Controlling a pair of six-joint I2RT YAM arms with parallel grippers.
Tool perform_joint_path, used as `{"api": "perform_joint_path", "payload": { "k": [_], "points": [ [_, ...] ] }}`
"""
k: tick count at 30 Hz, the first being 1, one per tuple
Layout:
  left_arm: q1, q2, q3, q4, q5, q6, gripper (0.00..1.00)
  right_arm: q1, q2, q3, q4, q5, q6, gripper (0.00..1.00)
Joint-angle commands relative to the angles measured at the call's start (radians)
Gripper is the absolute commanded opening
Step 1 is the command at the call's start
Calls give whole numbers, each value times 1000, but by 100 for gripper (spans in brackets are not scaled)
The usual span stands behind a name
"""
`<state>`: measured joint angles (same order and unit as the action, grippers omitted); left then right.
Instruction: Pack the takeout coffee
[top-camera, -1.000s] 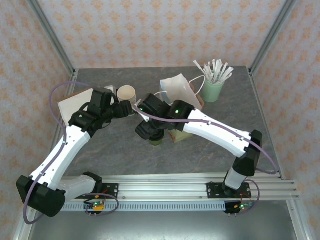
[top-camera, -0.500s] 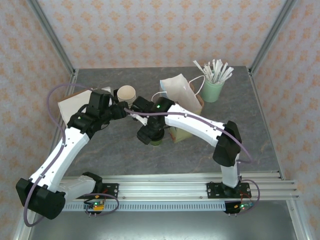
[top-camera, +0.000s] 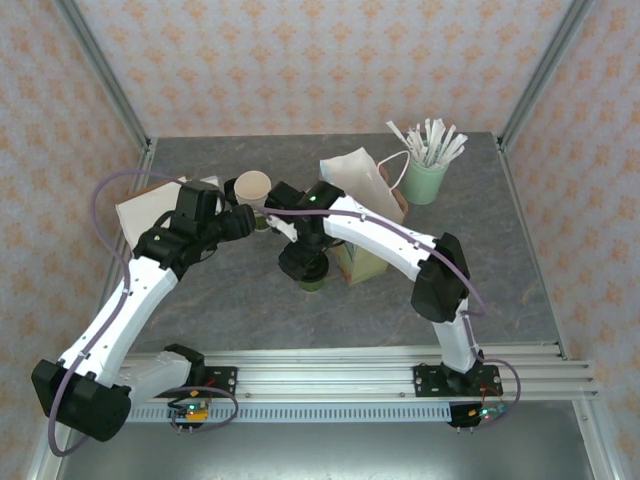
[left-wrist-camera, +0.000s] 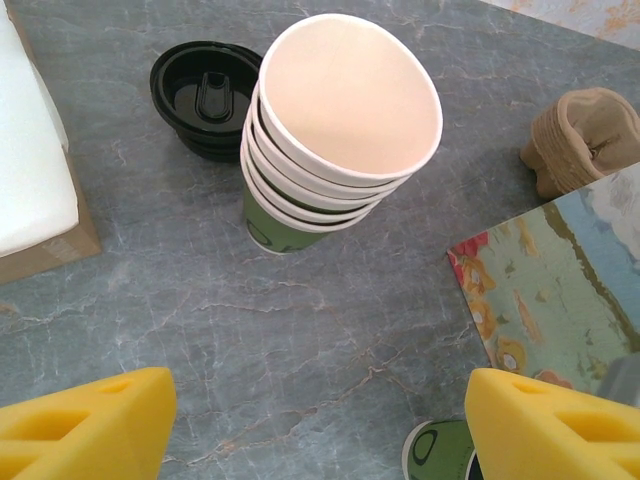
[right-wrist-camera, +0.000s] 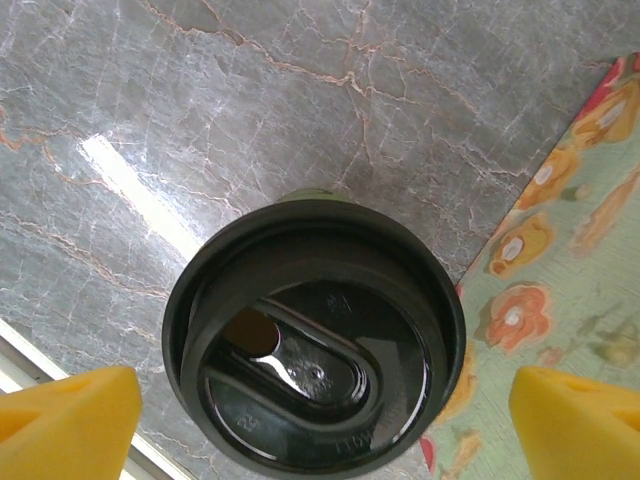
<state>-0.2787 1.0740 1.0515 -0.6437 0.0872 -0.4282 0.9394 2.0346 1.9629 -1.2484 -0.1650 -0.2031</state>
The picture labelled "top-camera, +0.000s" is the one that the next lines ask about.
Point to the green paper coffee cup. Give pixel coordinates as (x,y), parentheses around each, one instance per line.
(310,286)

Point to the stack of paper cups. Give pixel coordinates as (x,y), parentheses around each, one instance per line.
(252,187)

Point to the printed paper gift bag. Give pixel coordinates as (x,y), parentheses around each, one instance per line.
(360,180)

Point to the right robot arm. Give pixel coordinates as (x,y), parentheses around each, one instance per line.
(380,235)

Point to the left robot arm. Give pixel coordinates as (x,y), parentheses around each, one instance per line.
(115,320)

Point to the stack of black lids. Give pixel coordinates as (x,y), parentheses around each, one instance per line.
(230,192)

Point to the stack of paper napkins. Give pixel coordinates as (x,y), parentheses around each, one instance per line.
(145,215)

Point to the green straw holder cup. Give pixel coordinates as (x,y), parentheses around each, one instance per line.
(425,185)

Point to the paper wrapped straw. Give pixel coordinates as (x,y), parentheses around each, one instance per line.
(439,132)
(414,140)
(460,142)
(428,132)
(450,137)
(397,131)

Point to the grey metal panel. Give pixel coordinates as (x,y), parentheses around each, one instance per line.
(325,455)

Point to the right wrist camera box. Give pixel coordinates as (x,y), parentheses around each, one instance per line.
(285,227)

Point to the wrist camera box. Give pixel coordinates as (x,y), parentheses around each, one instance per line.
(285,227)
(212,182)

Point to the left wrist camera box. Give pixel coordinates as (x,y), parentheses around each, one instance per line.
(212,182)

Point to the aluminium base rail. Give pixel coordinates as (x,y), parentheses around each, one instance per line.
(325,372)

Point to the aluminium frame post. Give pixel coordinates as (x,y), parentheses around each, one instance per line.
(105,70)
(544,70)

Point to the aluminium table side rail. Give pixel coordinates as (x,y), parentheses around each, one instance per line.
(597,440)
(40,462)

